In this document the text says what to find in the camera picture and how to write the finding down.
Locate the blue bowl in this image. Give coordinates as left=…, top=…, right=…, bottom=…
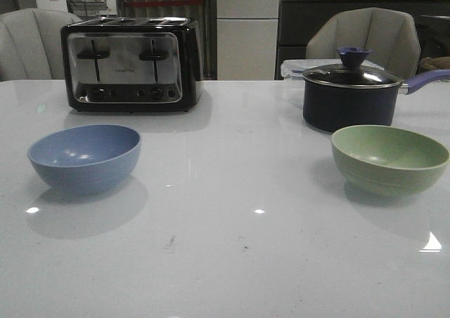
left=27, top=125, right=141, bottom=195

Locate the green bowl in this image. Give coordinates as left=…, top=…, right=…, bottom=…
left=331, top=125, right=449, bottom=197

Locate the clear plastic food container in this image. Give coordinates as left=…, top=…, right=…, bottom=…
left=281, top=58, right=377, bottom=82

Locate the dark blue saucepan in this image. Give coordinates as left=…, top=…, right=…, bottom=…
left=303, top=70, right=449, bottom=132

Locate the white refrigerator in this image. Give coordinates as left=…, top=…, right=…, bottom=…
left=217, top=0, right=279, bottom=80

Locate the black and chrome toaster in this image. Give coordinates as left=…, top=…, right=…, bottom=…
left=60, top=17, right=203, bottom=112

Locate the glass pot lid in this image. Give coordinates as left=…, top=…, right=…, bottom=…
left=302, top=46, right=401, bottom=88

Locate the dark kitchen counter cabinet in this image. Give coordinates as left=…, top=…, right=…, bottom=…
left=276, top=0, right=449, bottom=79

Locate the red barrier tape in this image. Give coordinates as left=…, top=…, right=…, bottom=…
left=124, top=0, right=203, bottom=7

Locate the metal cart in background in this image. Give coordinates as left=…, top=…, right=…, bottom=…
left=66, top=0, right=109, bottom=19

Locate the beige chair right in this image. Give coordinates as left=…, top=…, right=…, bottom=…
left=305, top=7, right=420, bottom=79

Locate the beige chair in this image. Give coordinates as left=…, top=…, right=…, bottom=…
left=1, top=8, right=81, bottom=81
left=305, top=7, right=420, bottom=79

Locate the beige chair left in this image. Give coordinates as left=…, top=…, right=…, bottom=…
left=1, top=8, right=81, bottom=81

